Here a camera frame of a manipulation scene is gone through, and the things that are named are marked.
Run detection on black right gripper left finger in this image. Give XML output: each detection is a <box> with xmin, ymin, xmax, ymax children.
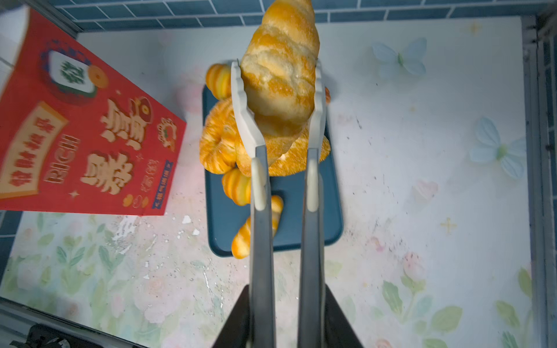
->
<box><xmin>213</xmin><ymin>285</ymin><xmax>250</xmax><ymax>348</ymax></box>

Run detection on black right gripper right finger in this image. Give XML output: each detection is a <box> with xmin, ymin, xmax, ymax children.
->
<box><xmin>324</xmin><ymin>285</ymin><xmax>364</xmax><ymax>348</ymax></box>

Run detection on steel tongs with white tips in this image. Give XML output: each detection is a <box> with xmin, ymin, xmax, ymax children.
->
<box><xmin>231</xmin><ymin>62</ymin><xmax>326</xmax><ymax>347</ymax></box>

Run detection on yellow striped long roll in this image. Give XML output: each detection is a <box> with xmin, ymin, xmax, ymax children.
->
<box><xmin>231</xmin><ymin>194</ymin><xmax>284</xmax><ymax>260</ymax></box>

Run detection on red white paper bag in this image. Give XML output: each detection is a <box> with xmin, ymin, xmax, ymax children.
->
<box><xmin>1</xmin><ymin>6</ymin><xmax>187</xmax><ymax>216</ymax></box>

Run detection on golden croissant roll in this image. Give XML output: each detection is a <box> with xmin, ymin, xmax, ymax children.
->
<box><xmin>240</xmin><ymin>1</ymin><xmax>320</xmax><ymax>135</ymax></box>

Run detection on small striped pumpkin bun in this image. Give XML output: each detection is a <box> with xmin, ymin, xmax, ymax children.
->
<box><xmin>222</xmin><ymin>168</ymin><xmax>251</xmax><ymax>206</ymax></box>

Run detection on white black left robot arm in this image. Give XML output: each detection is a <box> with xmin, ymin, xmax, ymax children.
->
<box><xmin>1</xmin><ymin>286</ymin><xmax>250</xmax><ymax>347</ymax></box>

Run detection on sesame covered golden bun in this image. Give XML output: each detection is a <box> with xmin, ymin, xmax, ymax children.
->
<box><xmin>234</xmin><ymin>125</ymin><xmax>332</xmax><ymax>178</ymax></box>

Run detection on reddish brown flaky pastry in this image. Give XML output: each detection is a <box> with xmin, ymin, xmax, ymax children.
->
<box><xmin>325</xmin><ymin>87</ymin><xmax>332</xmax><ymax>105</ymax></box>

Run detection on small round striped bun back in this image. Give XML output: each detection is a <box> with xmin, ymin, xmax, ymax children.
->
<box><xmin>205</xmin><ymin>64</ymin><xmax>231</xmax><ymax>100</ymax></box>

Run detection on twisted ring bread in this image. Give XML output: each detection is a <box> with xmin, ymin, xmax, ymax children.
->
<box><xmin>200</xmin><ymin>97</ymin><xmax>239</xmax><ymax>175</ymax></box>

